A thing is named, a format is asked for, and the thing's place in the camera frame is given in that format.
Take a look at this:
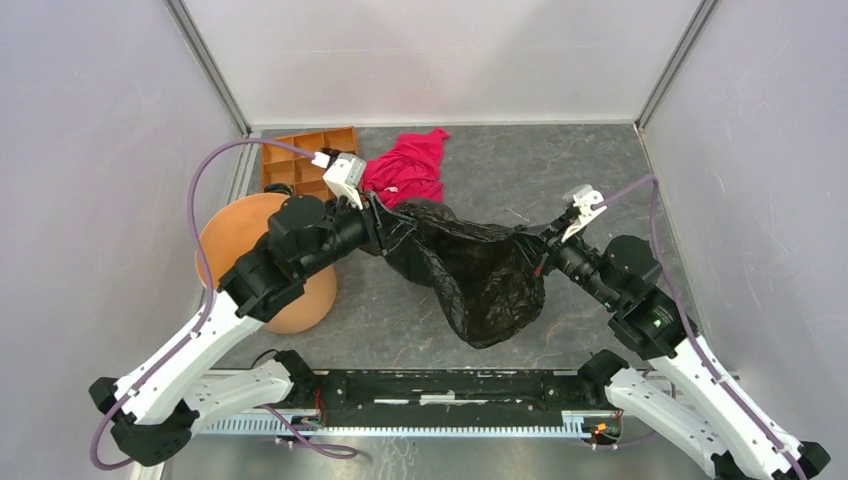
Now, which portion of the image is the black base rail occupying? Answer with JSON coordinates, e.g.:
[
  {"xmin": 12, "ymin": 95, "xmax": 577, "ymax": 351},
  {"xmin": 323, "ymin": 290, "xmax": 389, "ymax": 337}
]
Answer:
[{"xmin": 275, "ymin": 369, "xmax": 614, "ymax": 429}]

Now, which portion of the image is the rolled black bag left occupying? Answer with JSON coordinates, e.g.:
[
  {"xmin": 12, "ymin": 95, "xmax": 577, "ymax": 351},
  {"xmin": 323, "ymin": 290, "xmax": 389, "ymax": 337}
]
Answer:
[{"xmin": 263, "ymin": 183, "xmax": 293, "ymax": 195}]

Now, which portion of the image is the orange compartment tray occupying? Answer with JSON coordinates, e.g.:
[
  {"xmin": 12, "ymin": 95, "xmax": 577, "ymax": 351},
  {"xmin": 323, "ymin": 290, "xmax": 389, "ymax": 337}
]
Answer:
[{"xmin": 260, "ymin": 127, "xmax": 359, "ymax": 201}]

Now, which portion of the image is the black trash bag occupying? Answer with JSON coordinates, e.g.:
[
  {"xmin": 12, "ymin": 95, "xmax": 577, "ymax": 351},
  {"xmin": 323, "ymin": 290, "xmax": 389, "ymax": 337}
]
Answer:
[{"xmin": 385, "ymin": 199, "xmax": 546, "ymax": 349}]

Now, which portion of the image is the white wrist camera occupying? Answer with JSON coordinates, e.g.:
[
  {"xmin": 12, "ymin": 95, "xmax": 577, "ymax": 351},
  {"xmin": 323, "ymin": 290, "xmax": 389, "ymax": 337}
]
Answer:
[
  {"xmin": 311, "ymin": 151, "xmax": 367, "ymax": 210},
  {"xmin": 561, "ymin": 184, "xmax": 607, "ymax": 243}
]

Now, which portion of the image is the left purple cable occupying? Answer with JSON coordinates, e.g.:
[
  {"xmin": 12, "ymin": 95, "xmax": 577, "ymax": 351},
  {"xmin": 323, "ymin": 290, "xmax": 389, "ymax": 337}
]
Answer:
[{"xmin": 89, "ymin": 138, "xmax": 359, "ymax": 472}]

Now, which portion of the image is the orange trash bin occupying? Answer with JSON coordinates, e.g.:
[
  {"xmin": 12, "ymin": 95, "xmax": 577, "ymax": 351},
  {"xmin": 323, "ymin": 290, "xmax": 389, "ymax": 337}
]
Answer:
[{"xmin": 194, "ymin": 192, "xmax": 338, "ymax": 335}]

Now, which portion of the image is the purple cable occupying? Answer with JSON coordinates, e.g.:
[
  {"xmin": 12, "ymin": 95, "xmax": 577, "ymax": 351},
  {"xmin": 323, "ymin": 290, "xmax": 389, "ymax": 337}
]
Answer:
[
  {"xmin": 89, "ymin": 138, "xmax": 359, "ymax": 472},
  {"xmin": 591, "ymin": 174, "xmax": 810, "ymax": 480}
]

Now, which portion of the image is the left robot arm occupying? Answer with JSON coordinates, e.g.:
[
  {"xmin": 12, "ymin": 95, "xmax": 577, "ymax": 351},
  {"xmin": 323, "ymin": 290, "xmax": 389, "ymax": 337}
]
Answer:
[{"xmin": 89, "ymin": 192, "xmax": 416, "ymax": 470}]

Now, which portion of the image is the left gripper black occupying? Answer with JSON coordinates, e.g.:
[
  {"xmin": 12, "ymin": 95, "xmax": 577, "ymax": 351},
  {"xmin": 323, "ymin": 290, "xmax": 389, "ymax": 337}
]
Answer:
[{"xmin": 298, "ymin": 185, "xmax": 419, "ymax": 279}]

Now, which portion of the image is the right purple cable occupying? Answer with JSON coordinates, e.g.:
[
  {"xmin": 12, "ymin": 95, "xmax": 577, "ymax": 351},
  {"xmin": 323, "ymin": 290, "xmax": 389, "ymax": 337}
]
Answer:
[{"xmin": 591, "ymin": 174, "xmax": 810, "ymax": 480}]

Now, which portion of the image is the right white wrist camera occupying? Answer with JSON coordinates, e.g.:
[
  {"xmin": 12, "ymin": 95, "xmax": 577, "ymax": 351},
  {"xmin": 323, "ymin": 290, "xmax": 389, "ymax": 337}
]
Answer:
[{"xmin": 561, "ymin": 184, "xmax": 607, "ymax": 243}]

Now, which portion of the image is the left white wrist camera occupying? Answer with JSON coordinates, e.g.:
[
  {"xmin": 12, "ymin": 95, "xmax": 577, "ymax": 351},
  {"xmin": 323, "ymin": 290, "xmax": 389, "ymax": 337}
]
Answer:
[{"xmin": 311, "ymin": 151, "xmax": 367, "ymax": 210}]

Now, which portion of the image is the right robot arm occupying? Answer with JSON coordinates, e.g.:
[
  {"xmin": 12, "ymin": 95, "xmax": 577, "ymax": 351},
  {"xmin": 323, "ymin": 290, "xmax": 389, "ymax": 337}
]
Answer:
[{"xmin": 529, "ymin": 211, "xmax": 831, "ymax": 479}]

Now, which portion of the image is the red cloth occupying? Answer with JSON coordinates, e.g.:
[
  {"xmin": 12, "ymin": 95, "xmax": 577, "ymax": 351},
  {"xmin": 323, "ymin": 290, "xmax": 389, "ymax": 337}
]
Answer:
[{"xmin": 361, "ymin": 128, "xmax": 451, "ymax": 208}]

